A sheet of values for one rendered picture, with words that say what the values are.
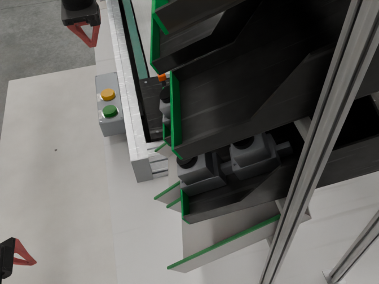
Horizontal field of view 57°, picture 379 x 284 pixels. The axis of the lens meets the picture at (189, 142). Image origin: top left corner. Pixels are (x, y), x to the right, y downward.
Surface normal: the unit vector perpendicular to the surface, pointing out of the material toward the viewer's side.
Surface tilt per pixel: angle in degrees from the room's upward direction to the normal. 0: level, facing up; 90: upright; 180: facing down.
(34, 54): 0
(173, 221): 0
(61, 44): 0
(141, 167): 90
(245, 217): 45
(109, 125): 90
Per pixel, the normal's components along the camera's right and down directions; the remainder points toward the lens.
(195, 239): -0.74, -0.39
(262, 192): 0.05, 0.78
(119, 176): -0.05, -0.62
